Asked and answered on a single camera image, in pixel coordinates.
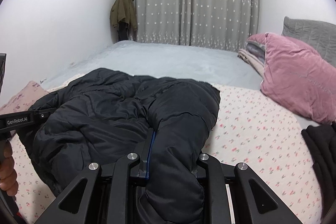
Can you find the pink floral folded quilt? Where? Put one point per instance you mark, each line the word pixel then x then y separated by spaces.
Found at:
pixel 24 99

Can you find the black puffer down jacket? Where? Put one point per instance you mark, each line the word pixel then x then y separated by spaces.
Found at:
pixel 103 115

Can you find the pink velvet pillow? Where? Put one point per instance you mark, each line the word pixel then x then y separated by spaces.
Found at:
pixel 297 77

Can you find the light grey bed blanket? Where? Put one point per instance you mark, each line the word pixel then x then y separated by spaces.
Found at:
pixel 163 60

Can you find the folded grey pink blankets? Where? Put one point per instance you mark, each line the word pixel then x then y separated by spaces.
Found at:
pixel 254 55

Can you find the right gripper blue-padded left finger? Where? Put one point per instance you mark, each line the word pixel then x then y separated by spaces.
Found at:
pixel 143 150

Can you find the cherry print bed sheet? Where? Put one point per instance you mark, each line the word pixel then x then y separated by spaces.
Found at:
pixel 251 128

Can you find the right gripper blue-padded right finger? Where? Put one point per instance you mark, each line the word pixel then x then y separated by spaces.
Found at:
pixel 201 168

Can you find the person's left hand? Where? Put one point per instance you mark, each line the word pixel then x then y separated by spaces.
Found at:
pixel 8 174

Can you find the grey quilted pillow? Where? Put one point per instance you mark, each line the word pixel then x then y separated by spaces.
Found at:
pixel 319 35

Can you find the black folded garment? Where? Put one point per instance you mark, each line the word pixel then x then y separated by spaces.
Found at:
pixel 320 141

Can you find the olive green hanging jacket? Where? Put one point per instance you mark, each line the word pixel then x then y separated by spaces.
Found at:
pixel 123 18

